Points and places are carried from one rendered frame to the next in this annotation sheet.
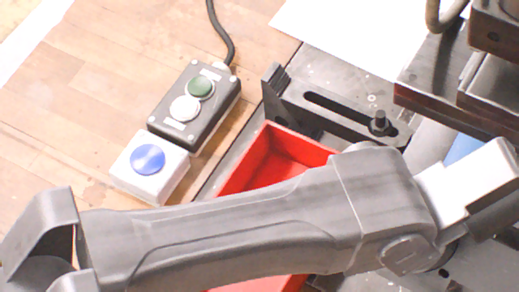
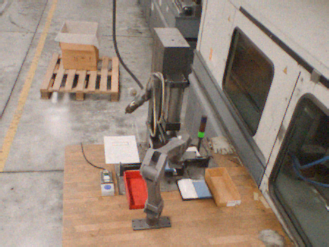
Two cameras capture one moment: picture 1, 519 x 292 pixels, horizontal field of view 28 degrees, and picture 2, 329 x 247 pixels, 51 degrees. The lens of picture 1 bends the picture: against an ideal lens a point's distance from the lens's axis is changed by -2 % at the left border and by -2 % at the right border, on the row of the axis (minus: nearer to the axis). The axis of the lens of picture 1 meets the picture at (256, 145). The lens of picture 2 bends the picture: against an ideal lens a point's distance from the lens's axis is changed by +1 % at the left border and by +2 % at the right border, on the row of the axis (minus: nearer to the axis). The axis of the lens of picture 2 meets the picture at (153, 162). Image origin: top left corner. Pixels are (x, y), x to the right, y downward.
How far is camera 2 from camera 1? 117 cm
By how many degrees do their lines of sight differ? 38
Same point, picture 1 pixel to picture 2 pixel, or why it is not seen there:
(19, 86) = (67, 191)
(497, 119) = not seen: hidden behind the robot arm
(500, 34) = (170, 126)
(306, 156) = (132, 175)
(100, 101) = (87, 186)
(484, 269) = (187, 155)
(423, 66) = (154, 142)
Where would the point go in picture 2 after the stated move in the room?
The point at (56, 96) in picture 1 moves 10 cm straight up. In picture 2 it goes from (77, 189) to (76, 176)
